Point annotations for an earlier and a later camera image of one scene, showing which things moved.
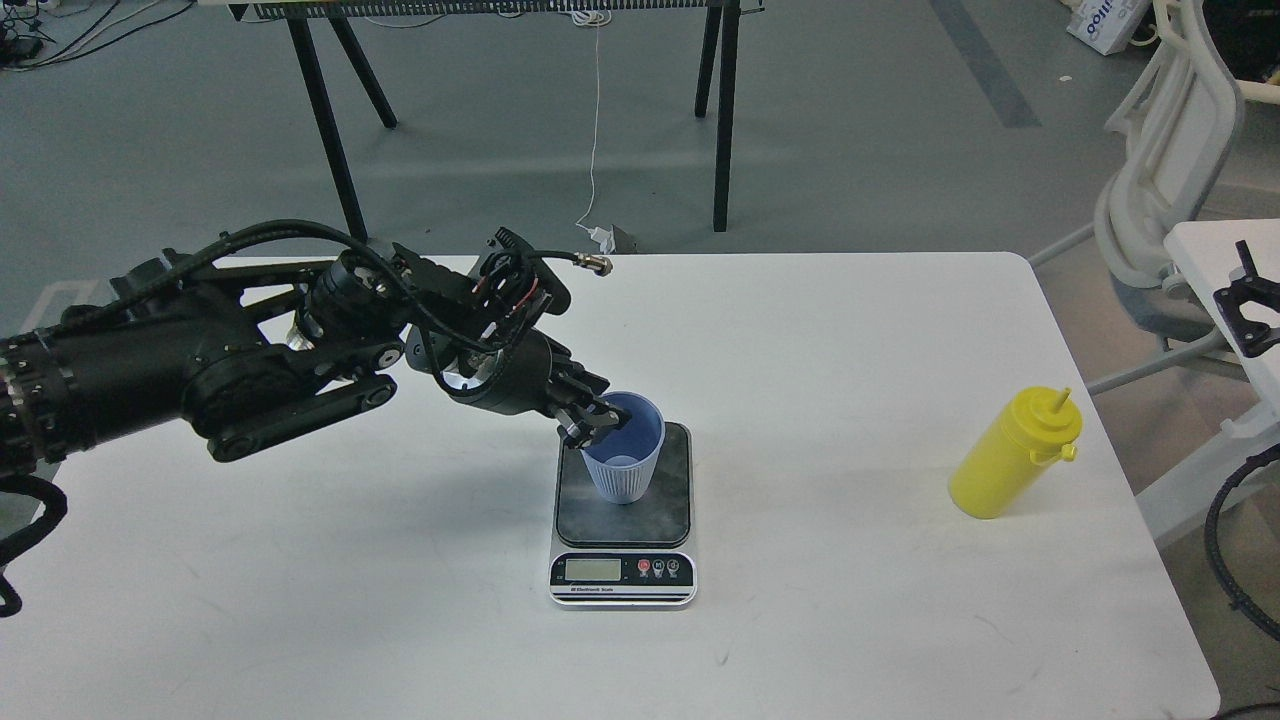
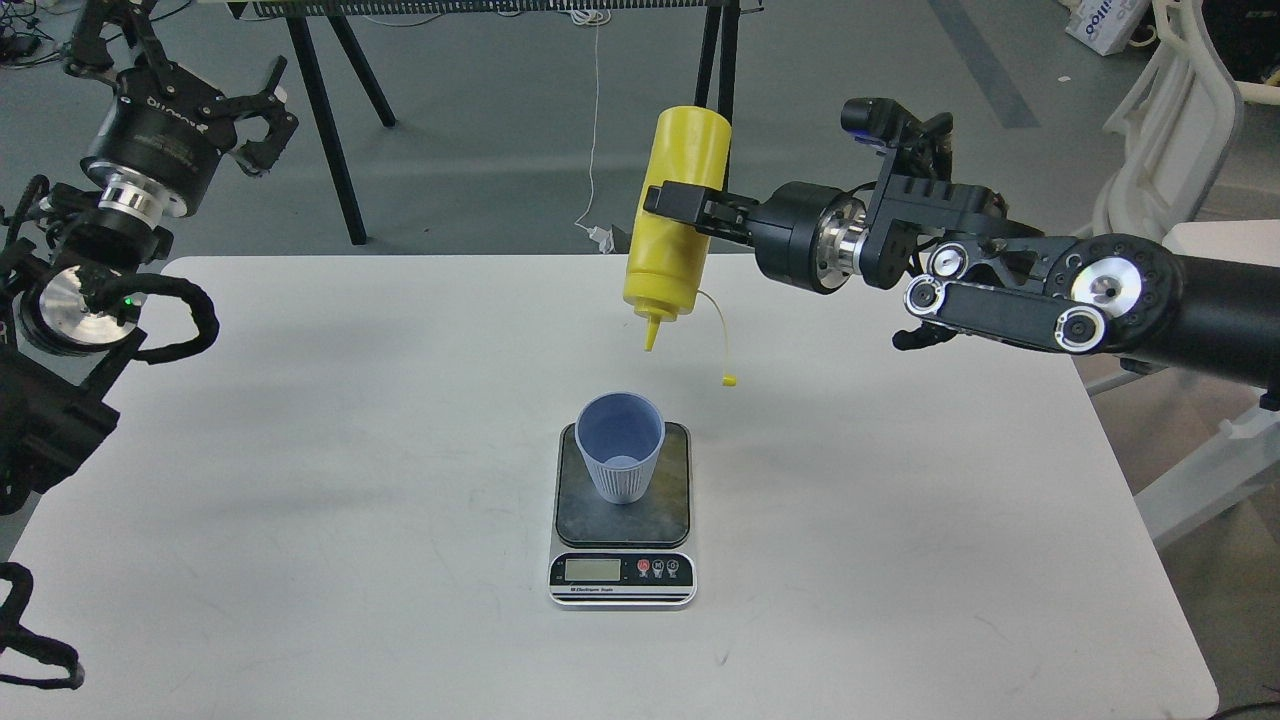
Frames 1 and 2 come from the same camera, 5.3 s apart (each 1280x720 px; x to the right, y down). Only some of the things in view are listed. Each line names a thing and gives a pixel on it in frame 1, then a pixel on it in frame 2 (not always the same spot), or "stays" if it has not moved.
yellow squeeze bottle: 1033,429 to 669,249
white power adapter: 605,238 stays
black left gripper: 525,377 to 161,130
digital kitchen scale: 635,554 stays
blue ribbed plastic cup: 624,459 stays
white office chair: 1178,122 stays
